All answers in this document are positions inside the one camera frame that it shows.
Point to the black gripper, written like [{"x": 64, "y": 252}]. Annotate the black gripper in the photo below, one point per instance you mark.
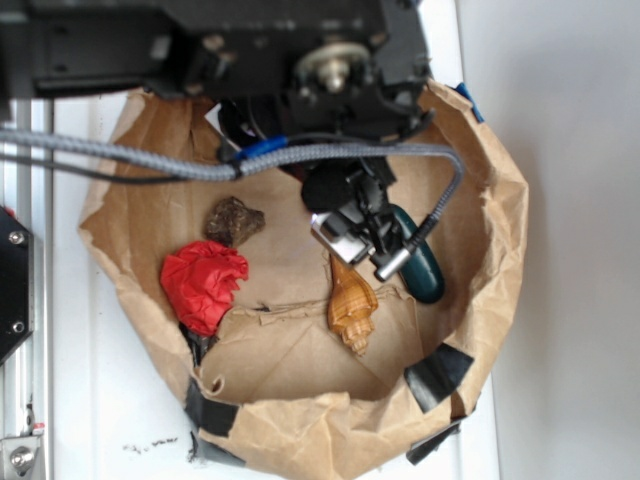
[{"x": 327, "y": 70}]

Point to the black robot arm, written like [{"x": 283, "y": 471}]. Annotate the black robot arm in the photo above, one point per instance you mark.
[{"x": 58, "y": 49}]

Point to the brown rough rock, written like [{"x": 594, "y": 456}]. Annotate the brown rough rock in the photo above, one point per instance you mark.
[{"x": 231, "y": 222}]

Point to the orange spiral seashell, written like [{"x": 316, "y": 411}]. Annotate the orange spiral seashell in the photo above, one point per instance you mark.
[{"x": 351, "y": 306}]

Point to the brown paper bag basin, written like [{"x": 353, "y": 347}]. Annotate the brown paper bag basin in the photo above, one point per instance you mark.
[{"x": 278, "y": 390}]

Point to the dark green oval soap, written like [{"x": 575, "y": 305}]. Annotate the dark green oval soap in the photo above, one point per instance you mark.
[{"x": 421, "y": 274}]

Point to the crumpled red paper ball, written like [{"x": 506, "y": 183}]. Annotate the crumpled red paper ball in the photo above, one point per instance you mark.
[{"x": 199, "y": 281}]

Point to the black mounting plate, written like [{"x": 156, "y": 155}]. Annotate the black mounting plate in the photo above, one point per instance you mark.
[{"x": 17, "y": 284}]

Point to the aluminium frame rail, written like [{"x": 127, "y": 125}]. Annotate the aluminium frame rail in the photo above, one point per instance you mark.
[{"x": 26, "y": 377}]

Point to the silver corner bracket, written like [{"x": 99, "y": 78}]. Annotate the silver corner bracket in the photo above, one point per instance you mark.
[{"x": 22, "y": 458}]

